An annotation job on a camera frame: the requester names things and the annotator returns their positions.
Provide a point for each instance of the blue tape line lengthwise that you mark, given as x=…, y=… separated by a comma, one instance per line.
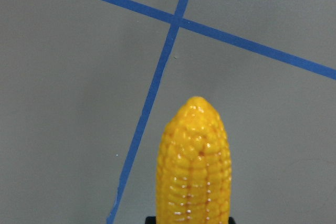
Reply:
x=148, y=104

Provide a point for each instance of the blue tape line crosswise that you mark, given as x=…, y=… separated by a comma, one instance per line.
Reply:
x=225, y=37

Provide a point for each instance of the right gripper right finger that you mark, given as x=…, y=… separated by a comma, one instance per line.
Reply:
x=231, y=220

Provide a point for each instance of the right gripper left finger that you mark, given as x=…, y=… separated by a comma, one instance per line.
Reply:
x=150, y=220

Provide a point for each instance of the yellow corn cob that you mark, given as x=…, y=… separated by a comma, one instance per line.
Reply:
x=194, y=167

